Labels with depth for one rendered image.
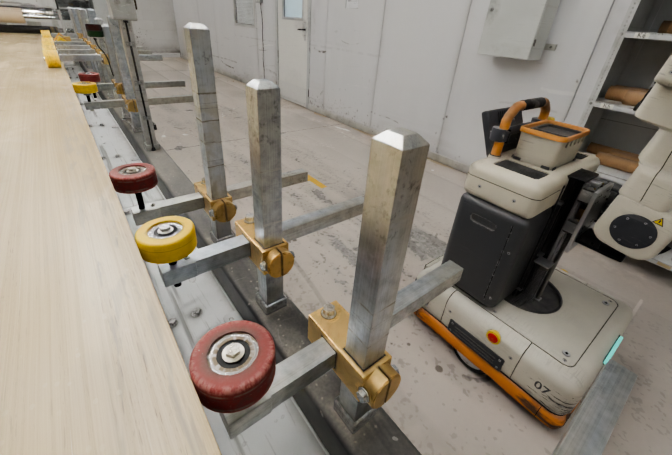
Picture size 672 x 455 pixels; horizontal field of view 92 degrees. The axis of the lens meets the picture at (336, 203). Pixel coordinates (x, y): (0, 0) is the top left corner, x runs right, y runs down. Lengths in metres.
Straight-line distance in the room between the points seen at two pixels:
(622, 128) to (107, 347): 2.87
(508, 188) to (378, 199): 0.90
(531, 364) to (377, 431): 0.89
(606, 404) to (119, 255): 0.63
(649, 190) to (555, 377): 0.63
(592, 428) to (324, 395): 0.33
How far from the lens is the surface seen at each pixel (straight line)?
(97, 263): 0.52
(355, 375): 0.44
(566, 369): 1.37
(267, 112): 0.47
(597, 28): 2.96
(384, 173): 0.28
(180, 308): 0.82
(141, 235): 0.54
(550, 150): 1.27
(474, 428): 1.45
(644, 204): 1.24
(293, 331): 0.63
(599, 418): 0.52
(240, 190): 0.84
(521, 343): 1.37
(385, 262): 0.32
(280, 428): 0.64
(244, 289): 0.71
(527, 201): 1.15
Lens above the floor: 1.19
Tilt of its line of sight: 29 degrees down
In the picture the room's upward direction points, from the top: 4 degrees clockwise
